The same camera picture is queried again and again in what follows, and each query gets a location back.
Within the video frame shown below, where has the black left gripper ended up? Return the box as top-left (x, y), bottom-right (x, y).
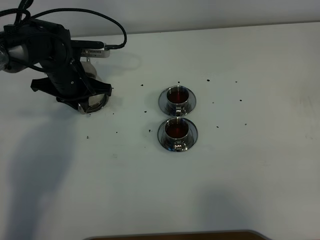
top-left (31, 60), bottom-right (112, 114)

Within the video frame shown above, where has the stainless steel teapot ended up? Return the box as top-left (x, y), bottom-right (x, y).
top-left (77, 56), bottom-right (107, 115)

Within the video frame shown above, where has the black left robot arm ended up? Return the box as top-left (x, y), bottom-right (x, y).
top-left (0, 19), bottom-right (112, 114)

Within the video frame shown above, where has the round steel teapot saucer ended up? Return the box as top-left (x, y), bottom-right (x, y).
top-left (78, 94), bottom-right (109, 114)

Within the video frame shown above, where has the far stainless steel saucer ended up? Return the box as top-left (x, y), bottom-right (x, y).
top-left (158, 87), bottom-right (197, 117)

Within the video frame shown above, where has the stainless steel saucer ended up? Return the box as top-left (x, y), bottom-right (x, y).
top-left (158, 87), bottom-right (197, 117)
top-left (157, 117), bottom-right (198, 152)

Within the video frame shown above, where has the far stainless steel teacup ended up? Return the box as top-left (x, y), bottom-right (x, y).
top-left (166, 85), bottom-right (189, 116)

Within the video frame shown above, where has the stainless steel teacup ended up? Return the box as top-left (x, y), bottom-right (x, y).
top-left (166, 85), bottom-right (189, 116)
top-left (162, 117), bottom-right (189, 152)

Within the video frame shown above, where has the near stainless steel teacup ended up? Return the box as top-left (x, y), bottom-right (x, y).
top-left (162, 117), bottom-right (189, 152)

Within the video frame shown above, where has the near stainless steel saucer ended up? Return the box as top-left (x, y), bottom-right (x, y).
top-left (157, 117), bottom-right (198, 152)

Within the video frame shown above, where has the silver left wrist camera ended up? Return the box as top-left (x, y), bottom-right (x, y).
top-left (80, 48), bottom-right (110, 58)

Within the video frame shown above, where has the braided black left cable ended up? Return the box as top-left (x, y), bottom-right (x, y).
top-left (0, 0), bottom-right (128, 51)

